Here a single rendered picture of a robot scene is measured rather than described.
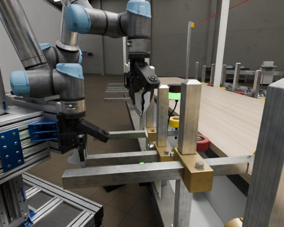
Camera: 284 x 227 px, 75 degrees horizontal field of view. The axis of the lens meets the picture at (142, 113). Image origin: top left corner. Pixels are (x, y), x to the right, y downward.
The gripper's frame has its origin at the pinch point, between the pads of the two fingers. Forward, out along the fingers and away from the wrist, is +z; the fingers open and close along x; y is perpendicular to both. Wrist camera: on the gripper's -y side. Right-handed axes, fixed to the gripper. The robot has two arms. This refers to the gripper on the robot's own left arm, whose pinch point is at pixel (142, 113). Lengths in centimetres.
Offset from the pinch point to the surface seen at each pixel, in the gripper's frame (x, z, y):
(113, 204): -11, 101, 72
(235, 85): -149, 8, 71
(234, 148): -25.0, 10.7, -19.7
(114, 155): 10.0, 14.8, 2.1
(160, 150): -5.4, 13.7, -4.5
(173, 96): -10.6, -5.7, -3.8
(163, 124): -8.1, 5.0, -2.0
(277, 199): 10.7, -5.0, -48.3
